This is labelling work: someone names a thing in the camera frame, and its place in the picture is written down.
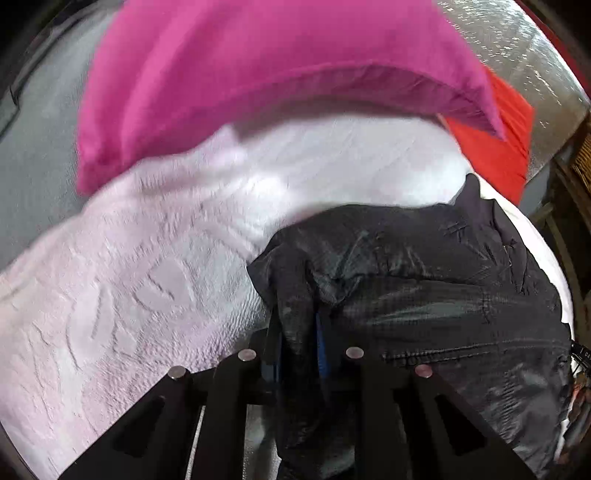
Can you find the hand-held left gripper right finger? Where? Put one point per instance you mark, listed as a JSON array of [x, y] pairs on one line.
[[322, 355]]

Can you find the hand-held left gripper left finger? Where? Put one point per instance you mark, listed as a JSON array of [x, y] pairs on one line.
[[272, 364]]

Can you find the black puffer jacket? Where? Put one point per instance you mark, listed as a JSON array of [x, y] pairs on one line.
[[438, 286]]

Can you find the white bedspread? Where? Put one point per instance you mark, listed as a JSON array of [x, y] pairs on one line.
[[161, 254]]

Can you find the red pillow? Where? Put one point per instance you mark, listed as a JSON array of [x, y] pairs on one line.
[[498, 143]]

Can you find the pink pillow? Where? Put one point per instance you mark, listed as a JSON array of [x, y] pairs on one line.
[[254, 69]]

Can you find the grey garment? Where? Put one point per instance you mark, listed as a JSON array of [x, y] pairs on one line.
[[37, 161]]

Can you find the silver insulation sheet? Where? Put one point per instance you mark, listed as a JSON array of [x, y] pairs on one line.
[[531, 46]]

